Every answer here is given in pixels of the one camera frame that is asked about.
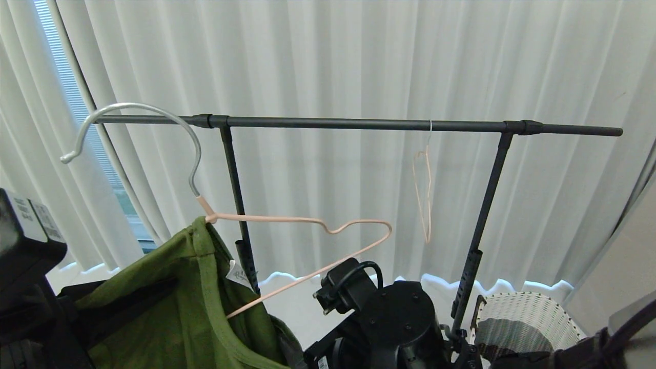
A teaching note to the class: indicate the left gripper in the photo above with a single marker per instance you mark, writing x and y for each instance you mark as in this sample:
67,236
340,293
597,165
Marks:
25,266

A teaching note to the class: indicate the white laundry basket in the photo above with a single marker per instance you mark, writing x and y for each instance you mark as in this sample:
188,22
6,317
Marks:
528,312

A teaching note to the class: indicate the window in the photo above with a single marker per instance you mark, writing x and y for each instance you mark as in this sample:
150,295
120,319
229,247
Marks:
69,87

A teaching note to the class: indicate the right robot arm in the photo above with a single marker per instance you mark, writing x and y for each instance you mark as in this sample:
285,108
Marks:
400,323

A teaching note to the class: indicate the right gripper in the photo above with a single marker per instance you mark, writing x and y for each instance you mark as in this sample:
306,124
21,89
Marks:
323,353

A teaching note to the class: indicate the black clothes rack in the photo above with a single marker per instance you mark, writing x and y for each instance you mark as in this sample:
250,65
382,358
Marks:
359,123

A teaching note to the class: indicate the pink clothes hanger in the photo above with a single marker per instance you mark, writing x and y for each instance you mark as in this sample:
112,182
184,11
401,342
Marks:
429,195
266,219

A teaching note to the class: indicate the white curtain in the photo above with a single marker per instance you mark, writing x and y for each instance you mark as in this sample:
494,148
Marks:
25,128
333,61

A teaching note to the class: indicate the green printed shirt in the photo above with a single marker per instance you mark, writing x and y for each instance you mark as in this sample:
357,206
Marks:
169,318

